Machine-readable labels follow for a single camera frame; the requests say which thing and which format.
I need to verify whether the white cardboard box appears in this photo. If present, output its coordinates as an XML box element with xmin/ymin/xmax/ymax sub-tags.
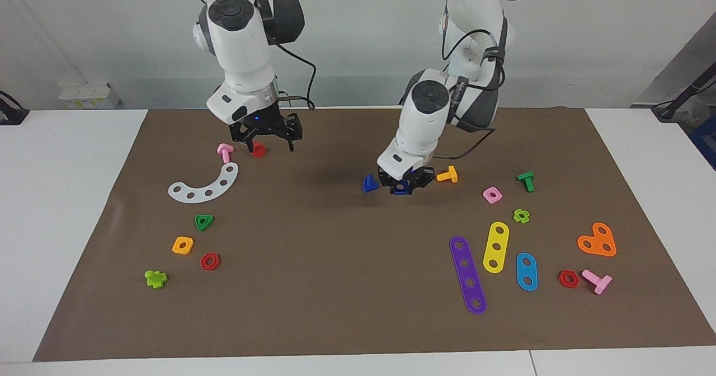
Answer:
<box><xmin>58</xmin><ymin>81</ymin><xmax>121</xmax><ymax>110</ymax></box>

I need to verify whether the orange heart-shaped plate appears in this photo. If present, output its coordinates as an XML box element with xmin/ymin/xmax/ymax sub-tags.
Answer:
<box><xmin>577</xmin><ymin>222</ymin><xmax>618</xmax><ymax>257</ymax></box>

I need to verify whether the blue crate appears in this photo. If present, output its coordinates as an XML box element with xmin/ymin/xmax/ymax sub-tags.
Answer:
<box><xmin>690</xmin><ymin>114</ymin><xmax>716</xmax><ymax>171</ymax></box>

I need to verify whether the black stand pole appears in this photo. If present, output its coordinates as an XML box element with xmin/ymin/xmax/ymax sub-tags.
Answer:
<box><xmin>651</xmin><ymin>63</ymin><xmax>716</xmax><ymax>123</ymax></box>

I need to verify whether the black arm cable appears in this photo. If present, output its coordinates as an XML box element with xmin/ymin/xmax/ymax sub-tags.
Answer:
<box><xmin>175</xmin><ymin>0</ymin><xmax>318</xmax><ymax>111</ymax></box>
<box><xmin>441</xmin><ymin>7</ymin><xmax>507</xmax><ymax>159</ymax></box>

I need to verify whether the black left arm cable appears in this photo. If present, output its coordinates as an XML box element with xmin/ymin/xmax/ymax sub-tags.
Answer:
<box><xmin>441</xmin><ymin>7</ymin><xmax>507</xmax><ymax>159</ymax></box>

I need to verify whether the yellow three-hole plate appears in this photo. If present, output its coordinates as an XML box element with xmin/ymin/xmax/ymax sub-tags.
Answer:
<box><xmin>483</xmin><ymin>222</ymin><xmax>510</xmax><ymax>274</ymax></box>

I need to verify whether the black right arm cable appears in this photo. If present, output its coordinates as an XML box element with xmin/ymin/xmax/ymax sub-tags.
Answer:
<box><xmin>175</xmin><ymin>0</ymin><xmax>318</xmax><ymax>111</ymax></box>

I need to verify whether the purple four-hole plate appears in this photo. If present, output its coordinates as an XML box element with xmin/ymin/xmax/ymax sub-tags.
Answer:
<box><xmin>449</xmin><ymin>236</ymin><xmax>487</xmax><ymax>315</ymax></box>

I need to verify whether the blue two-hole plate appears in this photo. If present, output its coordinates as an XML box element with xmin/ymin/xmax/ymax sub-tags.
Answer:
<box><xmin>516</xmin><ymin>252</ymin><xmax>539</xmax><ymax>292</ymax></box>

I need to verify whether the white curved five-hole plate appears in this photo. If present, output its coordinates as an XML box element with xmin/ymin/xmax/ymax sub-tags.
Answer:
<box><xmin>168</xmin><ymin>162</ymin><xmax>239</xmax><ymax>204</ymax></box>

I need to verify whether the brown table mat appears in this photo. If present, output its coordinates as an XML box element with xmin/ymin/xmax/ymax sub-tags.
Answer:
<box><xmin>32</xmin><ymin>107</ymin><xmax>716</xmax><ymax>363</ymax></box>

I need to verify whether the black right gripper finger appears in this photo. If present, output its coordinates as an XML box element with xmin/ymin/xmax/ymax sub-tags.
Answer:
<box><xmin>281</xmin><ymin>114</ymin><xmax>304</xmax><ymax>153</ymax></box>
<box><xmin>233</xmin><ymin>129</ymin><xmax>263</xmax><ymax>156</ymax></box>

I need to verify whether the black table clamp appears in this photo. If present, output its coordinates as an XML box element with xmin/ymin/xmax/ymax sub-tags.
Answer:
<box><xmin>0</xmin><ymin>91</ymin><xmax>30</xmax><ymax>126</ymax></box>

